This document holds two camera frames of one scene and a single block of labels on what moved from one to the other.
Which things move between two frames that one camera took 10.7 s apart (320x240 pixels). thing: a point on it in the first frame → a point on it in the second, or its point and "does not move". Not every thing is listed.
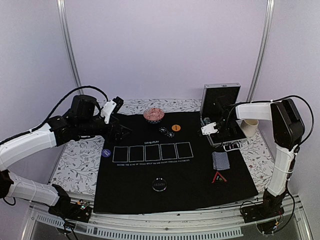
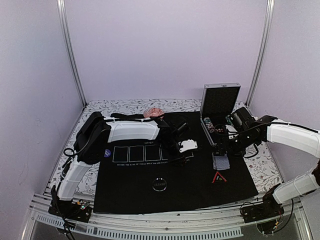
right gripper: (226, 134) → (223, 144)
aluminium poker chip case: (218, 105) does not move
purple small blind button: (106, 153) does not move
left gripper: (109, 137) → (179, 159)
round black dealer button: (159, 184) does not move
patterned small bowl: (153, 115) does not move
